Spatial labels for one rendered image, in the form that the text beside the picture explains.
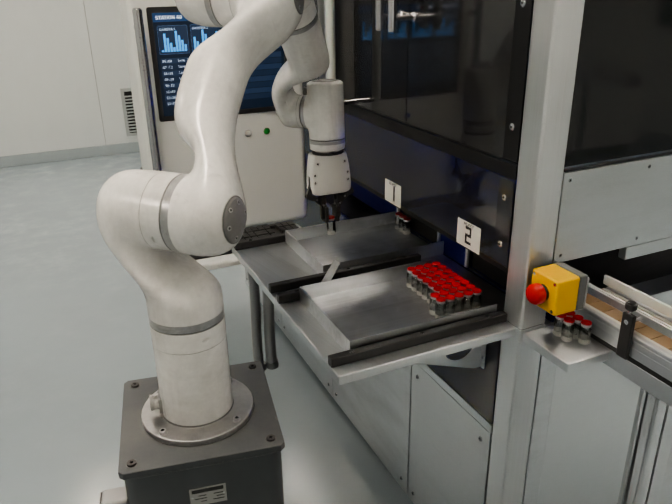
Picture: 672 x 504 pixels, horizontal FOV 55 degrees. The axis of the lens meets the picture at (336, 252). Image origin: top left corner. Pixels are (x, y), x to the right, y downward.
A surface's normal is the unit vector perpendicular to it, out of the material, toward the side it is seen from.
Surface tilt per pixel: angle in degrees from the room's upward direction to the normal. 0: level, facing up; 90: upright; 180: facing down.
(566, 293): 90
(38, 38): 90
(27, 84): 90
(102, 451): 0
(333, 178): 91
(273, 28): 114
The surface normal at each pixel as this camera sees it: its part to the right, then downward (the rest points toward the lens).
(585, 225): 0.41, 0.35
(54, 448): -0.02, -0.92
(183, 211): -0.27, -0.05
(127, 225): -0.36, 0.40
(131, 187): -0.23, -0.51
